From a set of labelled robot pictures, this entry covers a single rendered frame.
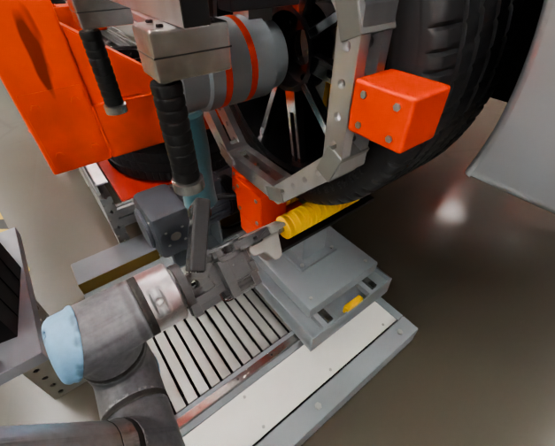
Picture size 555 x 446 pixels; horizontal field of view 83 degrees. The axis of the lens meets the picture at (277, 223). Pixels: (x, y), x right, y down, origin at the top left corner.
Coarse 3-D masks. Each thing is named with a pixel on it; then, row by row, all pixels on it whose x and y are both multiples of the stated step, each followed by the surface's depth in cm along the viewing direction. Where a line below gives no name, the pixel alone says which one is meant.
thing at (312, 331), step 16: (256, 288) 112; (272, 288) 105; (352, 288) 105; (368, 288) 103; (384, 288) 107; (272, 304) 105; (288, 304) 101; (336, 304) 101; (352, 304) 97; (368, 304) 106; (288, 320) 99; (304, 320) 97; (320, 320) 94; (336, 320) 94; (304, 336) 93; (320, 336) 93
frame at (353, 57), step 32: (352, 0) 35; (384, 0) 36; (352, 32) 37; (384, 32) 39; (352, 64) 39; (384, 64) 42; (352, 96) 41; (256, 160) 78; (320, 160) 51; (352, 160) 50; (288, 192) 64
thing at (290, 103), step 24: (216, 0) 71; (312, 0) 54; (288, 24) 65; (312, 24) 56; (336, 24) 51; (288, 48) 68; (312, 48) 57; (288, 72) 71; (312, 72) 59; (264, 96) 87; (288, 96) 68; (312, 96) 62; (264, 120) 79; (288, 120) 88; (312, 120) 90; (264, 144) 81; (288, 144) 82; (312, 144) 83; (288, 168) 76
